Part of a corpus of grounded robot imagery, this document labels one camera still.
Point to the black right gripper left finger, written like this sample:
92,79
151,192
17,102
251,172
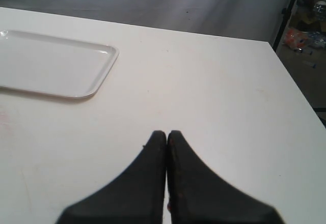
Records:
135,196

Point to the black stand pole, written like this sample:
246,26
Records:
287,13

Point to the white rectangular plastic tray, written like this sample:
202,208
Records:
53,66

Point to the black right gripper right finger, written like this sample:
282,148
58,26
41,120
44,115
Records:
198,195

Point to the clutter pile on floor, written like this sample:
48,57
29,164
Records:
305,35

